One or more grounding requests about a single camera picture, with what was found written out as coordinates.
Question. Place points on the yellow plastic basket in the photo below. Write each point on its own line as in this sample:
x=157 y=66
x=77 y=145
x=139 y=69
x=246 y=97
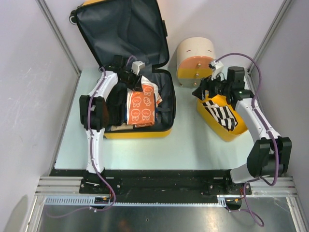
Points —
x=225 y=135

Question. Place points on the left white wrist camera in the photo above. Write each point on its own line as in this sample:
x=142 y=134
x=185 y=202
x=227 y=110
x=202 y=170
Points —
x=137 y=66

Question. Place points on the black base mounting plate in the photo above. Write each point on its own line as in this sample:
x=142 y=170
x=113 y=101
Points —
x=161 y=187

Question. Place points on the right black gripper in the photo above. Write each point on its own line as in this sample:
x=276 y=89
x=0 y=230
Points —
x=200 y=92

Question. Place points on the white round drawer cabinet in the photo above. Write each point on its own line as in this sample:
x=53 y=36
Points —
x=193 y=57

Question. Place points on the orange white packet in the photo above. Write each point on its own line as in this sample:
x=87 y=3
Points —
x=141 y=106

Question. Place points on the aluminium frame rail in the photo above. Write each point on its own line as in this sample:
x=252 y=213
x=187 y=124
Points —
x=65 y=192

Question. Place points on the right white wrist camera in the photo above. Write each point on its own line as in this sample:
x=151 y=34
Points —
x=216 y=67

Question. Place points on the black white striped cloth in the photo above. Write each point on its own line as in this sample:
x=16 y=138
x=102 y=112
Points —
x=221 y=114

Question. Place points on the black pouch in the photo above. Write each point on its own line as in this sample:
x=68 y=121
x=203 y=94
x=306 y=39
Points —
x=116 y=104

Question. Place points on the yellow Pikachu suitcase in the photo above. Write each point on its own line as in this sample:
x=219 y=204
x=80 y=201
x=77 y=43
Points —
x=116 y=29

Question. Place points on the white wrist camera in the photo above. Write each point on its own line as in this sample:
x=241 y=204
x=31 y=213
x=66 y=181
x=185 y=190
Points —
x=216 y=67
x=137 y=66

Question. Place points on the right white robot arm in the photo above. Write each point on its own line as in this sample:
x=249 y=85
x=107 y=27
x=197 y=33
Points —
x=270 y=154

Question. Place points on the beige tube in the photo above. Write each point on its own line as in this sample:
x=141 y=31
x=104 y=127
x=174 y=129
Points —
x=122 y=127

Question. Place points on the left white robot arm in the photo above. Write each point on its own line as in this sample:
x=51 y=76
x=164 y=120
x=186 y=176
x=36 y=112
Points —
x=106 y=106

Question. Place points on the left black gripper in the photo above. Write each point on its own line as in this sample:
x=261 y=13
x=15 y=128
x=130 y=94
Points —
x=138 y=87

